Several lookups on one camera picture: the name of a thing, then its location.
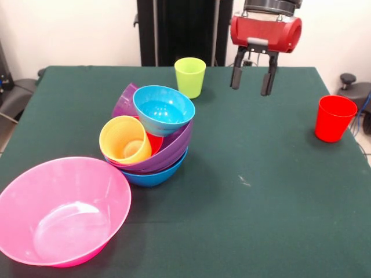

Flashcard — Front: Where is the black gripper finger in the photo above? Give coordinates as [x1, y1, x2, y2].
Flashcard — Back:
[230, 46, 252, 90]
[260, 52, 279, 97]

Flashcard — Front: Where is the large purple bowl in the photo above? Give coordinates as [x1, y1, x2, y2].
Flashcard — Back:
[104, 115, 194, 174]

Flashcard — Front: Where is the purple cup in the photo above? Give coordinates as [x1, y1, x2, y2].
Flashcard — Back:
[111, 82, 140, 119]

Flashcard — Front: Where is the green cup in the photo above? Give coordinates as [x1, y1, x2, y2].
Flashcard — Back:
[174, 57, 207, 100]

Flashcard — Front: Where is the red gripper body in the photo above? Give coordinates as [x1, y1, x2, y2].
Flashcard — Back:
[230, 11, 303, 55]

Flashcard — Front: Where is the black pedestal leg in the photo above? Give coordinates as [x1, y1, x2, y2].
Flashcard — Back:
[0, 78, 38, 124]
[337, 82, 371, 122]

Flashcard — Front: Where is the large pink bowl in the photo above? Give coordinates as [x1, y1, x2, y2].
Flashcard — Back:
[0, 156, 132, 268]

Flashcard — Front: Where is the large blue bowl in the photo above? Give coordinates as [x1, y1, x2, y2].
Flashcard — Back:
[120, 146, 189, 188]

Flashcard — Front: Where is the black knob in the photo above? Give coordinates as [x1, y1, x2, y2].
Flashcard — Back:
[340, 73, 357, 90]

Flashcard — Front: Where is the dark green table cloth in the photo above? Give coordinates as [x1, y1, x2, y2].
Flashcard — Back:
[0, 65, 371, 278]

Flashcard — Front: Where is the black wall cable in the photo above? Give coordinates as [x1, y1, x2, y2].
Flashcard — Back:
[243, 52, 261, 67]

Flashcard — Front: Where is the red cup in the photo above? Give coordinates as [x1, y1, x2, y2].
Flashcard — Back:
[315, 95, 358, 143]

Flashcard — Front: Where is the black equipment box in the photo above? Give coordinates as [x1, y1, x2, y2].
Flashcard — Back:
[0, 40, 14, 93]

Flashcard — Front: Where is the small light blue bowl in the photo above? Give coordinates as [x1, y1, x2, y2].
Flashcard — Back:
[132, 85, 196, 137]

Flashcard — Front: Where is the small crimson bowl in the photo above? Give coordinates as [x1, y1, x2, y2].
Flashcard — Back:
[108, 115, 165, 167]

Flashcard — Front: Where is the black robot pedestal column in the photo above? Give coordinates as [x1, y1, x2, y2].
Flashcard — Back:
[133, 0, 234, 67]

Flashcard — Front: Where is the yellow cup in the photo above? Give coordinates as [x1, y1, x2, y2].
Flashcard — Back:
[99, 115, 152, 165]

